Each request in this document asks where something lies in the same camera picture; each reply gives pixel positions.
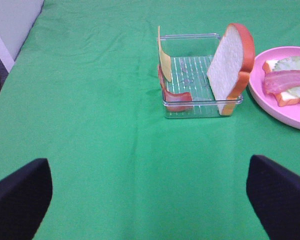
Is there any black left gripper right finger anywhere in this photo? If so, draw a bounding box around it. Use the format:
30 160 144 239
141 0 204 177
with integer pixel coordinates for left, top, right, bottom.
246 155 300 240

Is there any pink round plate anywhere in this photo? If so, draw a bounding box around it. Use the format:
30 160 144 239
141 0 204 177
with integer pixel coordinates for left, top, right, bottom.
248 46 300 129

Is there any green toy lettuce leaf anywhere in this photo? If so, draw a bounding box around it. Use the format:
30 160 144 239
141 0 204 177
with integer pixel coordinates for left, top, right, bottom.
271 56 300 101

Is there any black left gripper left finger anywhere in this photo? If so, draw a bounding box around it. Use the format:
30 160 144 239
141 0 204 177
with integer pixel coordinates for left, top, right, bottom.
0 158 53 240

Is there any toy bacon strip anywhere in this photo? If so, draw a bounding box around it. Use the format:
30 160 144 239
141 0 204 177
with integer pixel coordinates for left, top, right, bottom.
264 70 300 94
157 65 193 112

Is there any clear left plastic tray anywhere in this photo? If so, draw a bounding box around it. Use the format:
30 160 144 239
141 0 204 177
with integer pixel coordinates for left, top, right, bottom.
160 33 243 119

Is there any toy bread slice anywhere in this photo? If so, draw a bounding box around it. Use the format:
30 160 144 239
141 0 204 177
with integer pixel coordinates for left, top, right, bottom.
262 59 300 108
207 23 255 101

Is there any yellow toy cheese slice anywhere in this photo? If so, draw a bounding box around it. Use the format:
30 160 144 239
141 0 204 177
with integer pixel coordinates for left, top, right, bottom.
157 26 172 82

